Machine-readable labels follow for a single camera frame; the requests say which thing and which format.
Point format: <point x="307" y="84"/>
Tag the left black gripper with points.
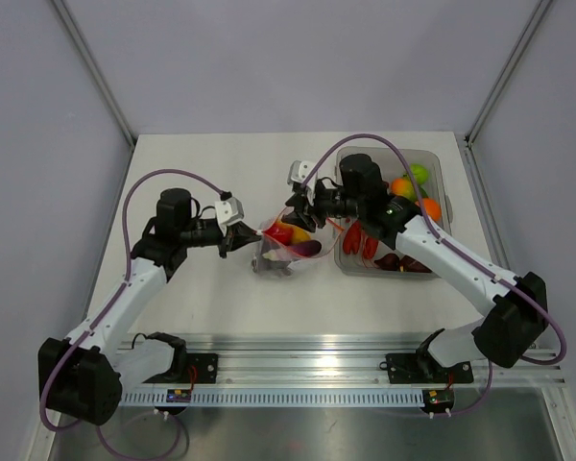
<point x="236" y="235"/>

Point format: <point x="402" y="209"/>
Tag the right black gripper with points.
<point x="303" y="211"/>

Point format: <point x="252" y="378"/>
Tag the yellow toy potato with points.
<point x="299" y="236"/>

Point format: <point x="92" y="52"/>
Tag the red toy tomato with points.
<point x="280" y="232"/>

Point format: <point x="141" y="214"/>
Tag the purple toy eggplant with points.
<point x="308" y="249"/>

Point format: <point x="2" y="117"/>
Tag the clear zip top bag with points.
<point x="329" y="235"/>

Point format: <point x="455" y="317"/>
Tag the dark purple toy grapes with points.
<point x="273" y="262"/>

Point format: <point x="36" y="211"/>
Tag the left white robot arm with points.
<point x="105" y="329"/>

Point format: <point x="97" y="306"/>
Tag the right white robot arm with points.
<point x="512" y="307"/>

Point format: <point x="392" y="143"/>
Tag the clear plastic food bin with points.
<point x="391" y="168"/>

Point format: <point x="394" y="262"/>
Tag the red toy lobster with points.
<point x="356" y="242"/>

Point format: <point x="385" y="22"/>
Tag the dark red toy fig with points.
<point x="388" y="262"/>

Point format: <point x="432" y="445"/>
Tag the orange green toy mango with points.
<point x="403" y="187"/>

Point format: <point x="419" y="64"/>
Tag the dark red toy apple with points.
<point x="409" y="265"/>

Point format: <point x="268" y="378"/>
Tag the green toy lime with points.
<point x="420" y="173"/>

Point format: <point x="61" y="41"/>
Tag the toy orange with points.
<point x="432" y="208"/>

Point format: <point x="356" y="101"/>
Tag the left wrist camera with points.
<point x="229" y="212"/>

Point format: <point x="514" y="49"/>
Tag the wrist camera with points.
<point x="229" y="212"/>
<point x="302" y="179"/>

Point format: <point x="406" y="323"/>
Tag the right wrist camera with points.
<point x="302" y="179"/>

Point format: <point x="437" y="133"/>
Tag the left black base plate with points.
<point x="198" y="368"/>

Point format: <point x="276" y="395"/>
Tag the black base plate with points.
<point x="198" y="368"/>
<point x="400" y="367"/>

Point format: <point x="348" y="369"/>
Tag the aluminium rail frame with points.
<point x="288" y="360"/>

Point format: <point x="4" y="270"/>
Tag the white slotted cable duct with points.
<point x="275" y="398"/>

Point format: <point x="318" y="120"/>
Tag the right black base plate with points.
<point x="400" y="367"/>

